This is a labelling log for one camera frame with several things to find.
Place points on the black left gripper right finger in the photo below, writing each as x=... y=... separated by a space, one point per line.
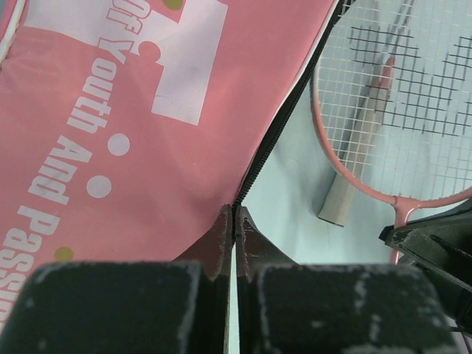
x=286 y=307

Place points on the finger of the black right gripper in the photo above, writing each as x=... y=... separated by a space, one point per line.
x=440 y=246

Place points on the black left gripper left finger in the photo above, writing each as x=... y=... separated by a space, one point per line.
x=181 y=306

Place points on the pink racket bag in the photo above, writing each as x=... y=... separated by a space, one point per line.
x=126 y=125

